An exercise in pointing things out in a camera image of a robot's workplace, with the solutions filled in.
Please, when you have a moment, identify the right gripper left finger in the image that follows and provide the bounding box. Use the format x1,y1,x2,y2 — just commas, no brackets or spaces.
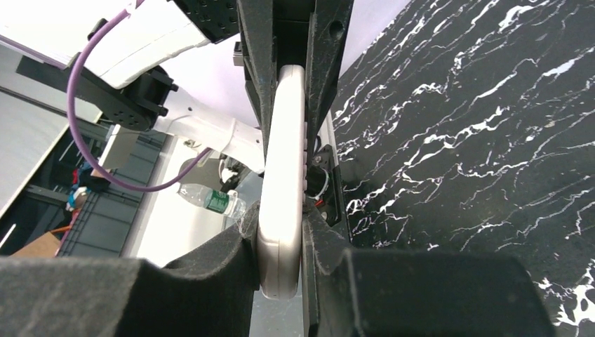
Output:
1,203,260,336

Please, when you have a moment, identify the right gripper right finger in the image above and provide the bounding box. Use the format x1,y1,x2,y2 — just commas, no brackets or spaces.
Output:
302,205,555,336

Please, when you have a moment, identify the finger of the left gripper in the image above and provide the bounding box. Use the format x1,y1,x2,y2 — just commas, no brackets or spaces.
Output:
236,0,276,153
305,0,354,149

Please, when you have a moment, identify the red white remote control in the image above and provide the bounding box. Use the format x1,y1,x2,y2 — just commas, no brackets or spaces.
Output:
256,65,306,300

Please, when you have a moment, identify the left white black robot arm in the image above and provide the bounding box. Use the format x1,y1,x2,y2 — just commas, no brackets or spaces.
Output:
1,1,353,177

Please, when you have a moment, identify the clear plastic water bottle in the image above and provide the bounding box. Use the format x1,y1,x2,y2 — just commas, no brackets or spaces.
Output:
178,183,247,219

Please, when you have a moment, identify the aluminium frame rail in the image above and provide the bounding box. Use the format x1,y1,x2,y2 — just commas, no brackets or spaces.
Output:
0,32,347,337

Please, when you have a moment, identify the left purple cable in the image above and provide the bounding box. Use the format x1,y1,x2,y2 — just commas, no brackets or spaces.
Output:
66,0,215,193

